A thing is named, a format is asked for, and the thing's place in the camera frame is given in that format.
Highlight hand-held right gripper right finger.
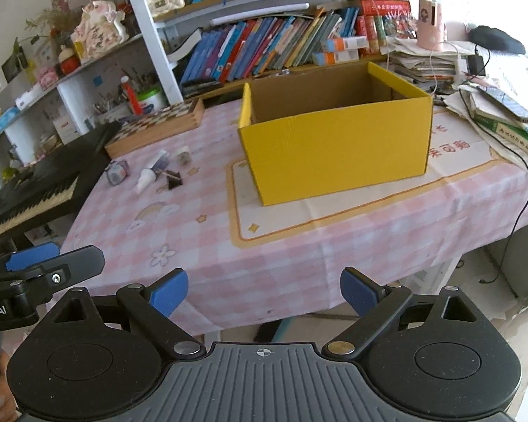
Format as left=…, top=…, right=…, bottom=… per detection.
left=323, top=266, right=482, bottom=359

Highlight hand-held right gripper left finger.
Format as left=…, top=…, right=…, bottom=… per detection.
left=53, top=267, right=207, bottom=360

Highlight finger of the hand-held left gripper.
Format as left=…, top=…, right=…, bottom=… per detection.
left=9, top=246, right=106, bottom=294
left=0, top=242, right=61, bottom=281

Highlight small grey mouse toy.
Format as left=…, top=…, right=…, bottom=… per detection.
left=107, top=160, right=129, bottom=185

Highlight black binder clip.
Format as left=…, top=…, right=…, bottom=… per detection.
left=161, top=169, right=184, bottom=191

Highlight white glue bottle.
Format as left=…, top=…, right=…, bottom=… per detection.
left=133, top=149, right=169, bottom=195

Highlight yellow cardboard box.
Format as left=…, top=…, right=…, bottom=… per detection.
left=238, top=62, right=434, bottom=207

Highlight person's left hand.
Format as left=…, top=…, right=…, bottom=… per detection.
left=0, top=352, right=22, bottom=422

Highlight black electronic keyboard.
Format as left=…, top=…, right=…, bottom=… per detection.
left=0, top=121, right=123, bottom=247

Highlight white box with red label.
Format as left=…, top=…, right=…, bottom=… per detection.
left=53, top=114, right=80, bottom=142

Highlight blue and white packet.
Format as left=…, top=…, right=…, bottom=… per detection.
left=0, top=106, right=20, bottom=135

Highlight white rectangular box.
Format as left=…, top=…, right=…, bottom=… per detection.
left=15, top=83, right=45, bottom=110

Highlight white holder with tools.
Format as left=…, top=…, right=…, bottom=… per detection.
left=93, top=92, right=133, bottom=124

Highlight wooden chessboard box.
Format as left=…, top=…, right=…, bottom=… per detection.
left=103, top=97, right=205, bottom=159

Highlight red bottle with white cap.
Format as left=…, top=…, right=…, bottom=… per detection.
left=120, top=76, right=144, bottom=116

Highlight white jar with green lid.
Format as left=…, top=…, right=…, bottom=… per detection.
left=137, top=88, right=168, bottom=115

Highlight red and white doll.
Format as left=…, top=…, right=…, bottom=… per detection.
left=58, top=45, right=81, bottom=75

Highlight black stapler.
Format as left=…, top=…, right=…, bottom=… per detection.
left=180, top=80, right=221, bottom=97

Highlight loose white papers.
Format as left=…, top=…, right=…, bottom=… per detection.
left=444, top=83, right=528, bottom=172

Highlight thick green book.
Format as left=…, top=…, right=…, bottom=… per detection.
left=473, top=112, right=528, bottom=163

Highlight stack of magazines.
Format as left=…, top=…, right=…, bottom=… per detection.
left=387, top=39, right=463, bottom=93

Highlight floral ornament bag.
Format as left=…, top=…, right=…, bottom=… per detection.
left=73, top=1, right=130, bottom=63

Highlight orange and white medicine box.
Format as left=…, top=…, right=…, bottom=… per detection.
left=321, top=36, right=368, bottom=52
left=312, top=49, right=360, bottom=66

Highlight dried flower bouquet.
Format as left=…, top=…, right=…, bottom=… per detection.
left=26, top=0, right=82, bottom=40

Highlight thick white-paged book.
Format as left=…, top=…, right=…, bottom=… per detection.
left=167, top=28, right=203, bottom=60

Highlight white bookshelf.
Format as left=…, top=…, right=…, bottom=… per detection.
left=0, top=0, right=432, bottom=194

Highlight long row of colourful books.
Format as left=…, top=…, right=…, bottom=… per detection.
left=180, top=0, right=412, bottom=84

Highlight pink cylinder holder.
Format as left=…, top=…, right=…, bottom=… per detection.
left=417, top=0, right=446, bottom=51

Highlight black cloth bag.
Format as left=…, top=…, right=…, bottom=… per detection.
left=469, top=25, right=526, bottom=56

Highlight white light bar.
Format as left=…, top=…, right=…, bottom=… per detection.
left=211, top=4, right=311, bottom=25

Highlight dark picture frame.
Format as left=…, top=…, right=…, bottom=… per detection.
left=1, top=48, right=29, bottom=83

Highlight white cable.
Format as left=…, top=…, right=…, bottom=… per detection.
left=356, top=0, right=394, bottom=71

